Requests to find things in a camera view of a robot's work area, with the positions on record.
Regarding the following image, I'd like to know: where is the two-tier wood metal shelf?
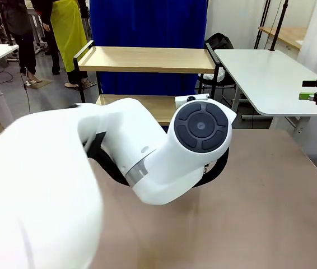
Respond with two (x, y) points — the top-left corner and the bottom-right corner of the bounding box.
(73, 40), (224, 127)

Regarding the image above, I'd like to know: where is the large white table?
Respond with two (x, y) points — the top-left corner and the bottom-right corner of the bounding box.
(213, 49), (317, 138)

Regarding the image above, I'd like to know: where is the light wooden table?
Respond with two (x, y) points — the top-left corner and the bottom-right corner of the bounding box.
(258, 26), (308, 52)

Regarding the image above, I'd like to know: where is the black stand pole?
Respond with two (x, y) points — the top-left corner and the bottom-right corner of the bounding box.
(269, 0), (290, 52)

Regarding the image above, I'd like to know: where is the black tripod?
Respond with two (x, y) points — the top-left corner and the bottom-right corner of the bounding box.
(253, 0), (272, 50)

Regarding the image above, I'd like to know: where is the white plastic bag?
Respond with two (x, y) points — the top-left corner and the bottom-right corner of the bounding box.
(203, 68), (226, 82)

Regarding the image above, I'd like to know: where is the black chair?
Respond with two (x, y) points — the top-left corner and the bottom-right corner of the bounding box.
(197, 33), (237, 99)

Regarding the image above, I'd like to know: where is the person in blue hoodie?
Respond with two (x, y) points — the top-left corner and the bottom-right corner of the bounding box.
(89, 0), (208, 96)

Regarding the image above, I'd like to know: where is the person in yellow apron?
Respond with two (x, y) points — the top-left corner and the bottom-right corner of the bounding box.
(50, 0), (97, 91)

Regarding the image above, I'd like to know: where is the person in black clothes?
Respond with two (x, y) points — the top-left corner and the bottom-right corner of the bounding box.
(31, 0), (62, 76)
(0, 0), (43, 85)

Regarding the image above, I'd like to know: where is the brown floor mat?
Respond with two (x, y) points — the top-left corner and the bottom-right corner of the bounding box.
(31, 78), (54, 88)

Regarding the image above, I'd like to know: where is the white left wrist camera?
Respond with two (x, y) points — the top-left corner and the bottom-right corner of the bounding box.
(174, 95), (210, 107)

